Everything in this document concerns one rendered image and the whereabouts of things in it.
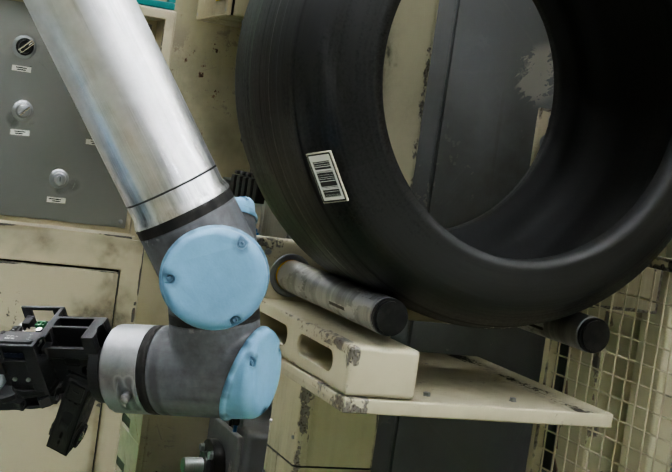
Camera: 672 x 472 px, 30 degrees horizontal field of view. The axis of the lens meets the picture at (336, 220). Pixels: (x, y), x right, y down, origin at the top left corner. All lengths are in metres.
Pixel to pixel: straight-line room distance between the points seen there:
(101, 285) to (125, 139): 1.01
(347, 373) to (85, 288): 0.71
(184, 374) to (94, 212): 0.89
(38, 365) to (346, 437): 0.69
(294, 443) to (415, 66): 0.58
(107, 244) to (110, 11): 1.02
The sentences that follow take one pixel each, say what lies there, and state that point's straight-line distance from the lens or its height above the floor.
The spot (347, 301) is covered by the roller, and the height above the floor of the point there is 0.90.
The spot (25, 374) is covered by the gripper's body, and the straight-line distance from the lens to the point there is 1.33.
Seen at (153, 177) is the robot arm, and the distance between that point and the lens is 1.05.
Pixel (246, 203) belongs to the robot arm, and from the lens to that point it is 1.21.
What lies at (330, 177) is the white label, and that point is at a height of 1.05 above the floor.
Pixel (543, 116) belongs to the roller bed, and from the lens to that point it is 2.08.
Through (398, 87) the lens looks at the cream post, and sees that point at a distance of 1.83.
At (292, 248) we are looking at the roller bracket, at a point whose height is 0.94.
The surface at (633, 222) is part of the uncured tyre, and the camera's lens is 1.56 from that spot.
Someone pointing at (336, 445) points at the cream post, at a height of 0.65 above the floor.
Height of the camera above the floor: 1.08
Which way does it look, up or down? 3 degrees down
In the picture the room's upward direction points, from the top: 8 degrees clockwise
